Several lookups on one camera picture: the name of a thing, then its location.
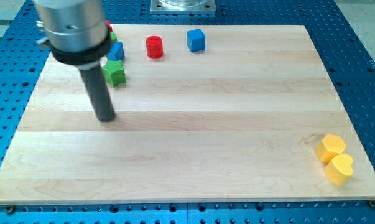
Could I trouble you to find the yellow heart wooden block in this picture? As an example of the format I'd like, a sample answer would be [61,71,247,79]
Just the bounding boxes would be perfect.
[324,154,354,185]

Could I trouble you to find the blue pentagon wooden block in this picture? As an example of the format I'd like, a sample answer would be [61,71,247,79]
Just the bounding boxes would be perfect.
[106,42,125,61]

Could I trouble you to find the green wooden star block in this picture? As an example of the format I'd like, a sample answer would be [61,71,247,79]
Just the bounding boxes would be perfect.
[102,60,126,87]

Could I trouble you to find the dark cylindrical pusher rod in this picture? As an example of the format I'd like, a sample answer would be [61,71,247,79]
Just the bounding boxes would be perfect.
[77,61,115,122]

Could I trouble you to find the small green wooden block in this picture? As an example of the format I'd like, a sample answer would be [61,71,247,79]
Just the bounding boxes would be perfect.
[110,32,118,43]

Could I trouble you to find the small red wooden block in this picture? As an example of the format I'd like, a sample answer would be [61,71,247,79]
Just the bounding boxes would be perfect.
[105,20,113,32]

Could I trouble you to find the blue wooden cube block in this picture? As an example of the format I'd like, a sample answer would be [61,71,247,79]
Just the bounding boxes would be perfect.
[187,29,206,52]

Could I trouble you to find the red wooden cylinder block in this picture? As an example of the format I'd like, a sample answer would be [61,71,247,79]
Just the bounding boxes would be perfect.
[146,35,164,59]

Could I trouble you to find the light wooden board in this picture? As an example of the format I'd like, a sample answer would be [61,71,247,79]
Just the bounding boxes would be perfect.
[0,25,375,205]

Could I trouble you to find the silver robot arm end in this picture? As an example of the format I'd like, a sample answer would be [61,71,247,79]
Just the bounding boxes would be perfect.
[33,0,112,65]

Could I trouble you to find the yellow hexagon wooden block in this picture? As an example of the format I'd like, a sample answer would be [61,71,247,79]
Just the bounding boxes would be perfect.
[315,134,347,163]

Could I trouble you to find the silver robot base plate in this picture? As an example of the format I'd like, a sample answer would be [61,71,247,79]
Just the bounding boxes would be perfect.
[150,0,216,14]

